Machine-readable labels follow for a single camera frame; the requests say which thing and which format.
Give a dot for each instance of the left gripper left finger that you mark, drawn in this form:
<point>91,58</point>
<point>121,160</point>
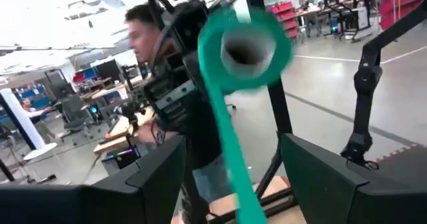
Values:
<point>133,200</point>

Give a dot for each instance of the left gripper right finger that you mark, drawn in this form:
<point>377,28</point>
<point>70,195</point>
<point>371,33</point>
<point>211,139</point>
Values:
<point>333,200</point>

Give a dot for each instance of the green elastic bandage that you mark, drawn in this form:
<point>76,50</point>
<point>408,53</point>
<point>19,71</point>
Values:
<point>230,144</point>

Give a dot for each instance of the black computer tower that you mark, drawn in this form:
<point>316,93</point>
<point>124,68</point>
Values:
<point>121,159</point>

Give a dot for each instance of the wooden workbench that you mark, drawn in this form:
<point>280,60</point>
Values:
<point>116,130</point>

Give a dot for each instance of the person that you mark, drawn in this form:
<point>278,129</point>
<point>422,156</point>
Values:
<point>143,34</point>
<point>33,114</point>

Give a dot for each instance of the grey office chair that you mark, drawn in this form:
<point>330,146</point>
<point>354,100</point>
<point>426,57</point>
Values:
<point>75,117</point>

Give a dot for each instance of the red shelf rack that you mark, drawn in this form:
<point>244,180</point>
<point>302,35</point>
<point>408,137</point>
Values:
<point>287,20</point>
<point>403,4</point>

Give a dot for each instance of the white round-base floor stand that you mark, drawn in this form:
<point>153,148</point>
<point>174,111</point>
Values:
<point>20,124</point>

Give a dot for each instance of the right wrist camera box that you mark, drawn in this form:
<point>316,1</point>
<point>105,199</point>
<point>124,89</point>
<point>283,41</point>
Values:
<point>190,24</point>

